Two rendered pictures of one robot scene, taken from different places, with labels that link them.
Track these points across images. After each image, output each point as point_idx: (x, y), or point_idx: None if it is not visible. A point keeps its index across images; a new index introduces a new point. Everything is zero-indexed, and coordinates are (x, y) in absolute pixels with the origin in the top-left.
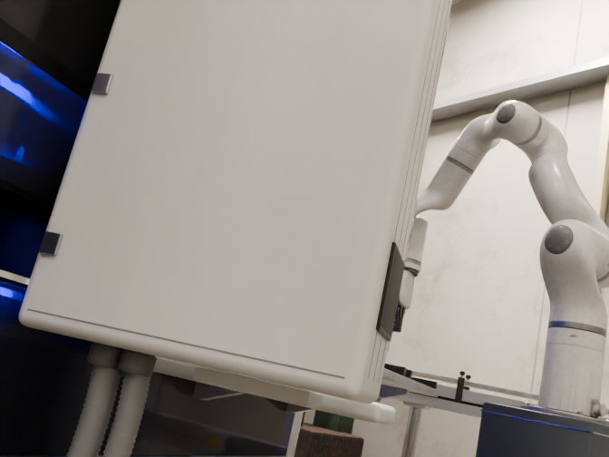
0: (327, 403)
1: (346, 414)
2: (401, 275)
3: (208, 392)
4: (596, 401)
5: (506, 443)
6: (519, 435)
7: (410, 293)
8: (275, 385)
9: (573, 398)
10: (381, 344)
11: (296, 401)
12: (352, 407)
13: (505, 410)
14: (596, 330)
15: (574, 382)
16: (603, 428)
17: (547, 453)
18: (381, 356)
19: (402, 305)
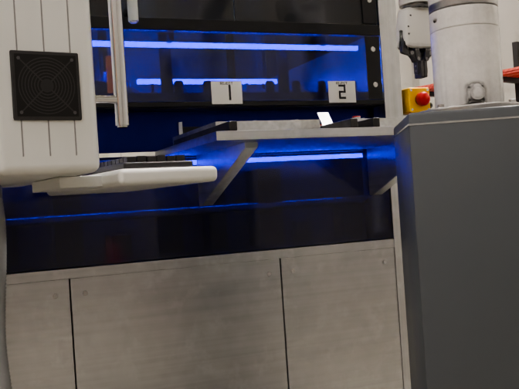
0: (103, 180)
1: (111, 185)
2: (71, 65)
3: (203, 197)
4: (475, 83)
5: (399, 164)
6: (400, 151)
7: (428, 28)
8: (50, 180)
9: (444, 91)
10: (52, 126)
11: (56, 186)
12: (110, 178)
13: (396, 129)
14: (456, 1)
15: (442, 72)
16: (429, 116)
17: (405, 161)
18: (65, 135)
19: (415, 46)
